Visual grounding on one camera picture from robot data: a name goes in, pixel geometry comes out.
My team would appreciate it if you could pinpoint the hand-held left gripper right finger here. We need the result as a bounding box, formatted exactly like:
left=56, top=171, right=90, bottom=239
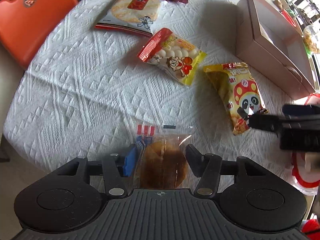
left=186, top=144, right=272, bottom=197

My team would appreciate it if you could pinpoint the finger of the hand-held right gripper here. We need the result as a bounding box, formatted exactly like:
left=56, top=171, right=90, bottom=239
left=247, top=114, right=283, bottom=133

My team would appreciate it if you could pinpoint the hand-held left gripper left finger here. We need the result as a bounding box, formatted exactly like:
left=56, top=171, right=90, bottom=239
left=51, top=145, right=138, bottom=197

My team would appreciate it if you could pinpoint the clear brown bread packet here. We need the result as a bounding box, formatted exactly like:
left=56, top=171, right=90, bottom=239
left=132, top=124, right=194, bottom=189

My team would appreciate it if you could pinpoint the yellow panda snack packet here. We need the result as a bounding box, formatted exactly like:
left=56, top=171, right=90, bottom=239
left=203, top=62, right=269, bottom=136

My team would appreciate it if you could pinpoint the pink cardboard box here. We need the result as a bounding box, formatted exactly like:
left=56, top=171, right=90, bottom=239
left=236, top=0, right=316, bottom=100

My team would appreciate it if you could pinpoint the red yellow puff ball packet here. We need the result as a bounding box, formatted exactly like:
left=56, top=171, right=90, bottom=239
left=137, top=27, right=207, bottom=87

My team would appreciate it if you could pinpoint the white rice cracker packet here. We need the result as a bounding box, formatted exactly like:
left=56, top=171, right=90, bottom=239
left=94, top=0, right=168, bottom=37

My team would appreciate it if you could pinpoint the red white tissue pack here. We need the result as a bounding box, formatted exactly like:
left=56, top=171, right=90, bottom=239
left=291, top=92, right=320, bottom=195

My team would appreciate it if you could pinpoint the white textured tablecloth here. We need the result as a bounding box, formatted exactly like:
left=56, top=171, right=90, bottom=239
left=2, top=0, right=315, bottom=195

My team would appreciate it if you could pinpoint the green candy dispenser jar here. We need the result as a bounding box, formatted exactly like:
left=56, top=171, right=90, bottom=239
left=302, top=24, right=320, bottom=54

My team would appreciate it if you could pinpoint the orange chair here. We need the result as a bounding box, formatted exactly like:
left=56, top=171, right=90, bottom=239
left=0, top=0, right=78, bottom=68

